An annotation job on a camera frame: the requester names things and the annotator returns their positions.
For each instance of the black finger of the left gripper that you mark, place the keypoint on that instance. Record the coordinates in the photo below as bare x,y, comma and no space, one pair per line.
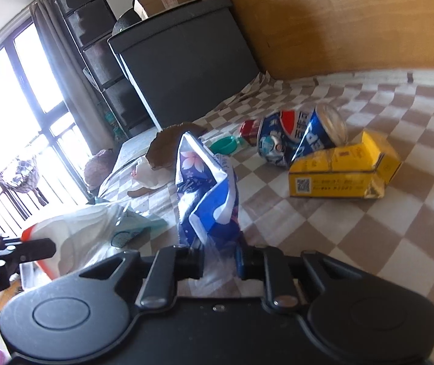
13,251

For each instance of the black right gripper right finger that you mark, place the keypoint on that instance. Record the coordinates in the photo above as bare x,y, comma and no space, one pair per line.
268,265

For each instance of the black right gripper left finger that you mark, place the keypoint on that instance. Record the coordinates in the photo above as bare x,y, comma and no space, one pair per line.
170,265

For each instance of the white plastic bag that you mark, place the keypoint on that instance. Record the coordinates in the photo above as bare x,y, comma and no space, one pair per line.
78,233

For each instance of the blue floral plastic wrapper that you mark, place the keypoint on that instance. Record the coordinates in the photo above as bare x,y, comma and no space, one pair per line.
208,204

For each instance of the yellow cigarette carton box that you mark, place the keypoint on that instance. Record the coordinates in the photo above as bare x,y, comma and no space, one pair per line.
360,170

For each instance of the teal snack wrapper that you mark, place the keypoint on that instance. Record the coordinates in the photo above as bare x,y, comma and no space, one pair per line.
130,225

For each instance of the hanging net basket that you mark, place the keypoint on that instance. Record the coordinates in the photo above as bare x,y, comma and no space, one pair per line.
22,176

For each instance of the crumpled white tissue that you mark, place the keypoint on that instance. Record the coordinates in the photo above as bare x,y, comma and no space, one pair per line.
149,178

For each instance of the pink stuffed bundle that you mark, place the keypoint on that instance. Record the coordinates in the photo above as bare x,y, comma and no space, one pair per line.
98,168

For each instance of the torn brown cardboard piece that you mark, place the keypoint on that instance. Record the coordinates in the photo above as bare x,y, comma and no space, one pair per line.
162,151

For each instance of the teal plastic lid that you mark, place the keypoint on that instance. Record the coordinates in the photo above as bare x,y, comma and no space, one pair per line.
225,145

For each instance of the small red box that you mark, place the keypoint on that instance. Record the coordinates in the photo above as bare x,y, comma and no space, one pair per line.
248,132

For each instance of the checkered beige blanket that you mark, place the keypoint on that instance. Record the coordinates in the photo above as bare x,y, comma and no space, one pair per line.
392,237

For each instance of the crushed blue Pepsi can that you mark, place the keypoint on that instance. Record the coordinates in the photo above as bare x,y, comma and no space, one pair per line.
325,129

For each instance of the grey brown curtain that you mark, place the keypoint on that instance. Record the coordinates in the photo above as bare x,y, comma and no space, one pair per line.
65,62

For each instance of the dark grey storage box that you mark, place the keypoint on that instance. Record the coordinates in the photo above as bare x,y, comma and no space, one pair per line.
185,61

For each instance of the black drawer tower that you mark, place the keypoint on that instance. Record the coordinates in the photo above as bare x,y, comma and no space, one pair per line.
90,23

